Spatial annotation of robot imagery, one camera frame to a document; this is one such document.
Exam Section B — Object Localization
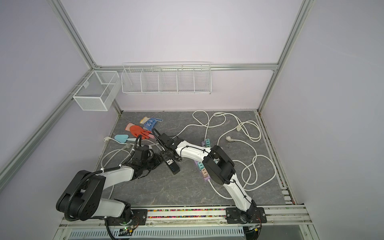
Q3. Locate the red rubber glove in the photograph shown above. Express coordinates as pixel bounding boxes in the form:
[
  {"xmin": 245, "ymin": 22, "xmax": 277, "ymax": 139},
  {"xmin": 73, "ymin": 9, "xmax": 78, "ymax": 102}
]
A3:
[{"xmin": 129, "ymin": 125, "xmax": 153, "ymax": 139}]

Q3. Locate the white wire basket rack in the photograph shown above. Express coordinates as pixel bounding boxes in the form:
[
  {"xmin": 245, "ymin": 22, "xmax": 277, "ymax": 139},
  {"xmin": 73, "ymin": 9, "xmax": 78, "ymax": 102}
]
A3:
[{"xmin": 121, "ymin": 62, "xmax": 212, "ymax": 95}]

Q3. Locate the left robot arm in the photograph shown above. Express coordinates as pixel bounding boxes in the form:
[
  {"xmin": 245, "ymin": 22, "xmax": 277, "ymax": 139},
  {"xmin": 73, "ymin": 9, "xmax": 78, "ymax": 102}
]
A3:
[{"xmin": 56, "ymin": 145, "xmax": 163, "ymax": 223}]

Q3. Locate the pink glove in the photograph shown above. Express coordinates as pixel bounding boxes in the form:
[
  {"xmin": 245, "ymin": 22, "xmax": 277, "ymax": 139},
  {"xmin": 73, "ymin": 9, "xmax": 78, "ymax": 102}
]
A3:
[{"xmin": 125, "ymin": 123, "xmax": 155, "ymax": 139}]

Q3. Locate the white cable of black strip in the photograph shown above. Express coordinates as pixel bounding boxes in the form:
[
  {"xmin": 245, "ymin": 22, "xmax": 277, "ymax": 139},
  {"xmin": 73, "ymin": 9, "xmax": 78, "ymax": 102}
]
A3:
[{"xmin": 98, "ymin": 122, "xmax": 208, "ymax": 199}]

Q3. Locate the teal dustpan scoop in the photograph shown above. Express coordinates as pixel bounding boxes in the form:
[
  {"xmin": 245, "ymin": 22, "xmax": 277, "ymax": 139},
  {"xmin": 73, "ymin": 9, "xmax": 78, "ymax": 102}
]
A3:
[{"xmin": 114, "ymin": 135, "xmax": 136, "ymax": 144}]

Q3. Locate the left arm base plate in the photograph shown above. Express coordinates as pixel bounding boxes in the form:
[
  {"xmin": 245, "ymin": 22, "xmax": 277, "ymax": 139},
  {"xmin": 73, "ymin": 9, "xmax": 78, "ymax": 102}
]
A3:
[{"xmin": 106, "ymin": 209, "xmax": 148, "ymax": 226}]

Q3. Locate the black power strip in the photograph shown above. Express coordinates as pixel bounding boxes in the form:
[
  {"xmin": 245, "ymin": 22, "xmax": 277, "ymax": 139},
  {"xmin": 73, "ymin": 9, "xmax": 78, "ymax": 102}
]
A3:
[{"xmin": 160, "ymin": 150, "xmax": 180, "ymax": 175}]

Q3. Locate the blue patterned glove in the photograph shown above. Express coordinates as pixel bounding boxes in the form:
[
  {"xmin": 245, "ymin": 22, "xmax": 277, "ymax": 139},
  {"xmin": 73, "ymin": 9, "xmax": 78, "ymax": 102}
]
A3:
[{"xmin": 140, "ymin": 117, "xmax": 163, "ymax": 133}]

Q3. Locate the white mesh box basket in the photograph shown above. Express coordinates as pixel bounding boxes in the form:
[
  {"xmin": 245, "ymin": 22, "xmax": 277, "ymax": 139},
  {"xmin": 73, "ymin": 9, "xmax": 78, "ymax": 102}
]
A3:
[{"xmin": 73, "ymin": 70, "xmax": 122, "ymax": 112}]

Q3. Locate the pink charger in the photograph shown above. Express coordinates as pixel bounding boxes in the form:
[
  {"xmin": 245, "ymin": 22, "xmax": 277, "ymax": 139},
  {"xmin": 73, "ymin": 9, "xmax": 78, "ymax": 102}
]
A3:
[{"xmin": 201, "ymin": 168, "xmax": 209, "ymax": 178}]

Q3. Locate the purple power strip front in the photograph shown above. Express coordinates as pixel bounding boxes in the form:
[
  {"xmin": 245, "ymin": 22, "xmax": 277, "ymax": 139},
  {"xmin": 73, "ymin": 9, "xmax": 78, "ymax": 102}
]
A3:
[{"xmin": 195, "ymin": 161, "xmax": 210, "ymax": 181}]

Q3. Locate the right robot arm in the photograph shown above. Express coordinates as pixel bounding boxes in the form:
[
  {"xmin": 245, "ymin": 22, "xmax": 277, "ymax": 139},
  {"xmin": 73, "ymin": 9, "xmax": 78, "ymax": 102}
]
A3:
[{"xmin": 153, "ymin": 131, "xmax": 257, "ymax": 219}]

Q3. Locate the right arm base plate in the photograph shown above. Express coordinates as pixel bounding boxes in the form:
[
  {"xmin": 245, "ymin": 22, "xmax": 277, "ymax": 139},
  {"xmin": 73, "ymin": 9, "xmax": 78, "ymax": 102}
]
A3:
[{"xmin": 225, "ymin": 206, "xmax": 267, "ymax": 224}]

